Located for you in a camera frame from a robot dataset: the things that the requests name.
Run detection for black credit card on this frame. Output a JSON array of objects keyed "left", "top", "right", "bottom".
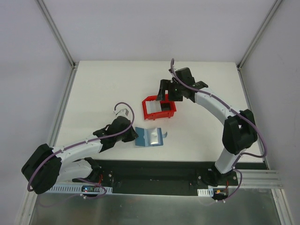
[{"left": 160, "top": 102, "right": 171, "bottom": 111}]

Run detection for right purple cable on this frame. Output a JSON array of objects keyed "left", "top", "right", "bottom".
[{"left": 170, "top": 58, "right": 269, "bottom": 172}]

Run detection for white cards stack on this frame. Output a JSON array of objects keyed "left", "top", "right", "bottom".
[{"left": 145, "top": 100, "right": 161, "bottom": 114}]

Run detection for white cable duct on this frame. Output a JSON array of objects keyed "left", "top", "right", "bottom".
[
  {"left": 197, "top": 188, "right": 214, "bottom": 197},
  {"left": 47, "top": 184, "right": 113, "bottom": 195}
]

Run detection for left white cable duct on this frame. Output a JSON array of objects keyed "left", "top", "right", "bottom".
[{"left": 47, "top": 184, "right": 113, "bottom": 195}]

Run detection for blue card holder wallet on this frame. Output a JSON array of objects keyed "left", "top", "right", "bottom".
[{"left": 135, "top": 127, "right": 168, "bottom": 147}]

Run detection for red plastic bin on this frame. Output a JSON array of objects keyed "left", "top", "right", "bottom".
[{"left": 142, "top": 94, "right": 177, "bottom": 120}]

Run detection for aluminium frame post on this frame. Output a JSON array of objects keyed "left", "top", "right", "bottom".
[
  {"left": 237, "top": 0, "right": 284, "bottom": 71},
  {"left": 35, "top": 0, "right": 76, "bottom": 68}
]

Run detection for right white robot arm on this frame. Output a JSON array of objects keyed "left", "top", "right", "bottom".
[{"left": 157, "top": 67, "right": 258, "bottom": 186}]

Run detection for right aluminium frame post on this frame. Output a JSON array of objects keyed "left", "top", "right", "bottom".
[{"left": 237, "top": 0, "right": 284, "bottom": 71}]

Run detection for aluminium rail profile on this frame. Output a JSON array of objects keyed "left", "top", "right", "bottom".
[{"left": 236, "top": 170, "right": 283, "bottom": 189}]

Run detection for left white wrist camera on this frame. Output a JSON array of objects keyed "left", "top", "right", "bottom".
[{"left": 114, "top": 108, "right": 129, "bottom": 118}]

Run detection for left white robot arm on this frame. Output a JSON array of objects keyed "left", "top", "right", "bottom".
[{"left": 21, "top": 116, "right": 138, "bottom": 195}]

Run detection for right white cable duct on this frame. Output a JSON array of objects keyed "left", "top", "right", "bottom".
[{"left": 197, "top": 188, "right": 214, "bottom": 197}]

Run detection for left aluminium frame post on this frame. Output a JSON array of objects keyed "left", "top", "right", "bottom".
[{"left": 35, "top": 0, "right": 76, "bottom": 68}]

